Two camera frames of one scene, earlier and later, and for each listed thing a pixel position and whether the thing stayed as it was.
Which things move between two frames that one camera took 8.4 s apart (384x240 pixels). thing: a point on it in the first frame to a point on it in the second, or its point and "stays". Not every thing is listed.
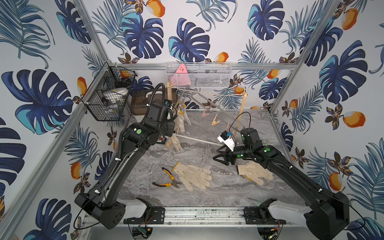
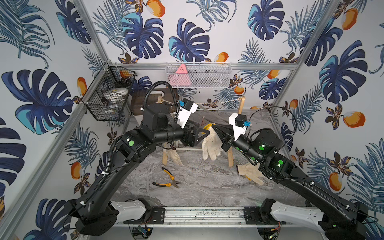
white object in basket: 117,94 stays
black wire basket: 105,97 stays
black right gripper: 226,156 to 228,139
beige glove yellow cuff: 189,175 to 211,144
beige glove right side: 254,171 stays
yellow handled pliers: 173,182 stays
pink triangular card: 181,78 stays
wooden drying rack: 168,140 to 230,152
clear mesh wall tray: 200,75 stays
